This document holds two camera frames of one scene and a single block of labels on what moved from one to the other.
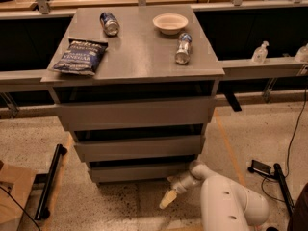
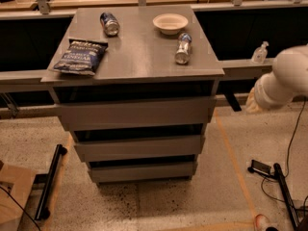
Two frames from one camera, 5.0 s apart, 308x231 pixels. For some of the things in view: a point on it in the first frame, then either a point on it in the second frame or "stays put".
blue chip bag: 82,57 stays put
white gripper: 180,186 to 262,94
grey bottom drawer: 110,173 stays put
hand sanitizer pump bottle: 260,53 stays put
